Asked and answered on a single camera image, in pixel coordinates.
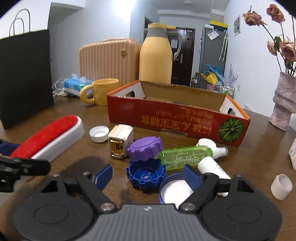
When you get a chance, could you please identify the metal storage trolley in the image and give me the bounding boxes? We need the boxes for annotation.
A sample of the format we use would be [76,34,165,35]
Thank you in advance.
[207,84,235,98]

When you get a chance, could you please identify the grey refrigerator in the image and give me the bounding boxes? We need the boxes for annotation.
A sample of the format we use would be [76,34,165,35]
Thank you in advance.
[196,25,227,89]

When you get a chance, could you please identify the dark entrance door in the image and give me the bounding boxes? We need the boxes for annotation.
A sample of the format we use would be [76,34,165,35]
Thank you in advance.
[171,27,195,86]

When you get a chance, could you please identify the blue tissue pack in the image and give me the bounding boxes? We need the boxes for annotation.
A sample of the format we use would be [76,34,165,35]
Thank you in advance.
[62,74,93,97]

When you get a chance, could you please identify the white cream tube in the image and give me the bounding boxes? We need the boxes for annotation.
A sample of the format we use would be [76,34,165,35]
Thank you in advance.
[197,156,232,197]

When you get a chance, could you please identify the green spray bottle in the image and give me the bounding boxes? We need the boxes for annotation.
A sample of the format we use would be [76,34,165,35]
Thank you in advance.
[158,146,228,171]

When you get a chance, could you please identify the white charging cables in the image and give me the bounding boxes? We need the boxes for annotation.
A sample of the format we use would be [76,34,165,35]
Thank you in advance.
[52,78,70,98]

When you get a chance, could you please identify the pink textured vase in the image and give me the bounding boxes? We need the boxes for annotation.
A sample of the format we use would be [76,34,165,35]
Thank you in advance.
[269,72,295,131]

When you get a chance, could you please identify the red cardboard box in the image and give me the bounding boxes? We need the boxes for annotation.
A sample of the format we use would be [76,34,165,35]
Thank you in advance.
[107,81,250,147]

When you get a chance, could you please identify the black paper bag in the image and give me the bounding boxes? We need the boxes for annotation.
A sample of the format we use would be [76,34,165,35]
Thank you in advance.
[0,9,55,130]

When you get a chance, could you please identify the blue jar lid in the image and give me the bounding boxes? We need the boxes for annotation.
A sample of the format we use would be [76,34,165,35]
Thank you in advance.
[126,158,166,190]

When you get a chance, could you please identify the small white cap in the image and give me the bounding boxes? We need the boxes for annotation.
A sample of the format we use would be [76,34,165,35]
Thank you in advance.
[270,174,293,200]

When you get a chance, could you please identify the red white lint brush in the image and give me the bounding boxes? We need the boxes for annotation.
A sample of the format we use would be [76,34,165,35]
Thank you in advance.
[10,115,85,162]

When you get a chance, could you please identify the white gold charger plug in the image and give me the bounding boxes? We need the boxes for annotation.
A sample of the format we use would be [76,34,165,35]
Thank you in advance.
[108,124,134,160]

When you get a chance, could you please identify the purple rimmed white lid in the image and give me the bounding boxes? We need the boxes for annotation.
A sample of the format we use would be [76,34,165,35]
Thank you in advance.
[159,172,193,209]

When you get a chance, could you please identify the purple jar lid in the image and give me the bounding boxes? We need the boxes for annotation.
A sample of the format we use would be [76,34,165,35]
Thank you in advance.
[127,136,163,161]

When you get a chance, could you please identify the dried pink roses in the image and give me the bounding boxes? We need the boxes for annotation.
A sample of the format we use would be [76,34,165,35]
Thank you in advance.
[242,3,296,77]

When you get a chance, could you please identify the white pill bottle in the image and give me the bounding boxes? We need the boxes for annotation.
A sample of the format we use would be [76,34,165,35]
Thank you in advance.
[288,138,296,171]

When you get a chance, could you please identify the wall picture frame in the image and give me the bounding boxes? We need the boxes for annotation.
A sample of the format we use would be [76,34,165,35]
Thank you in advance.
[233,15,241,36]

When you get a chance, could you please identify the white ribbed bottle cap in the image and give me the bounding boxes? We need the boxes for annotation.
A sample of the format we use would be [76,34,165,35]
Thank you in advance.
[89,126,109,143]

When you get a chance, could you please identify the yellow watering can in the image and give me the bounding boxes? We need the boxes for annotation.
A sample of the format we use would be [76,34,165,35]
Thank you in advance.
[200,73,218,86]

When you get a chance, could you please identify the pink ribbed suitcase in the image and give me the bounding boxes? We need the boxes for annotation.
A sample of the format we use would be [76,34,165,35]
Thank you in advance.
[79,38,142,86]

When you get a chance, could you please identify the yellow ceramic mug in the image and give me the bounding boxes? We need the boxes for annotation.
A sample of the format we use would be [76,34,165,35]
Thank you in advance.
[79,78,119,106]

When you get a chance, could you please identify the yellow thermos jug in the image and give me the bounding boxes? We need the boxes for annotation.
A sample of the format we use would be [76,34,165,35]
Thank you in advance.
[138,23,182,84]

